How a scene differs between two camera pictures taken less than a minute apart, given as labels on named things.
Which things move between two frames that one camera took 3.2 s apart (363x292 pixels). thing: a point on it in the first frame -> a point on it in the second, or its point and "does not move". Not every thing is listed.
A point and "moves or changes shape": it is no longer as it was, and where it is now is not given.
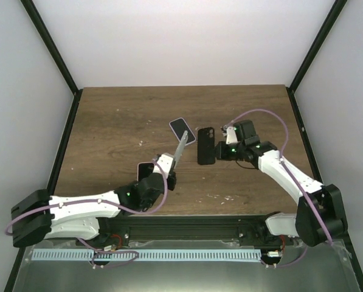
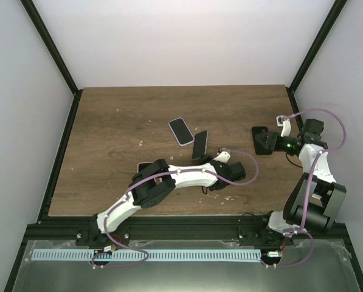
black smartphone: [180, 149] -> [200, 145]
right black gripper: [221, 155] -> [272, 137]
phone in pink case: [144, 169] does not move
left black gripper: [173, 177] -> [203, 159]
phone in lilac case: [179, 126] does not move
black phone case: [206, 146] moves or changes shape
